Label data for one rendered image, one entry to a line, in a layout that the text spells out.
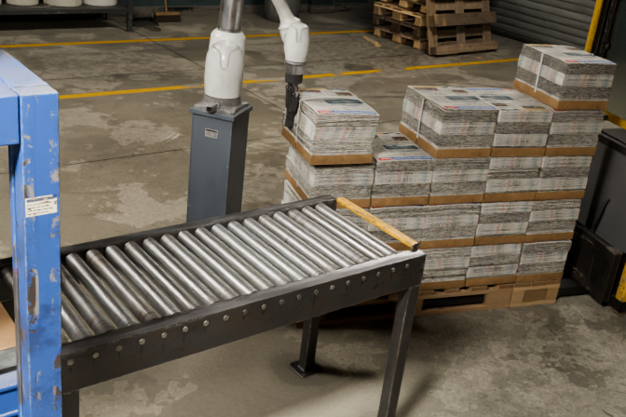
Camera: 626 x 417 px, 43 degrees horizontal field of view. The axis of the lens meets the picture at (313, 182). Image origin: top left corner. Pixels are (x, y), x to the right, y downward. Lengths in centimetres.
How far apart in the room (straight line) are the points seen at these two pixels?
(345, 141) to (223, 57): 61
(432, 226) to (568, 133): 79
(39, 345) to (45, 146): 45
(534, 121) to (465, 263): 76
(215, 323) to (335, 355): 135
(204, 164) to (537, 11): 839
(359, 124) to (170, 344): 144
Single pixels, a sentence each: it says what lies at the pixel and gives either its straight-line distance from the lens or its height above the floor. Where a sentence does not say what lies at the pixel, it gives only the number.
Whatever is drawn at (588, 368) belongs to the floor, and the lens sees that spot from 393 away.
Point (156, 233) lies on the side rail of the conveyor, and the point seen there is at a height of 80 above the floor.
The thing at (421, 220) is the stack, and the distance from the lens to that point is 368.
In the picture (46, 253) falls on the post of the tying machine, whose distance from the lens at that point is 171.
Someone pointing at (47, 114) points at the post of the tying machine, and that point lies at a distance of 159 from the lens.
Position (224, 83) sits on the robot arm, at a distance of 328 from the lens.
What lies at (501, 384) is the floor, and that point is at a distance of 363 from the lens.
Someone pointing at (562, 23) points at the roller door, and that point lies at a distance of 1109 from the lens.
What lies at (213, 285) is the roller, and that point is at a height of 79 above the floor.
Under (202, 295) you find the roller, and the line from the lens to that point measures 236.
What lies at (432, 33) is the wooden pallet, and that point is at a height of 25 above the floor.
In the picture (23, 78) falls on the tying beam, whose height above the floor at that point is 155.
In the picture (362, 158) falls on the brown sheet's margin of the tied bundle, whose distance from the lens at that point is 337.
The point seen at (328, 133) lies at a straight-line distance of 327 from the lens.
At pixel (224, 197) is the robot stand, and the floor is 63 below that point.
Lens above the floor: 201
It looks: 22 degrees down
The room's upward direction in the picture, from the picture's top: 7 degrees clockwise
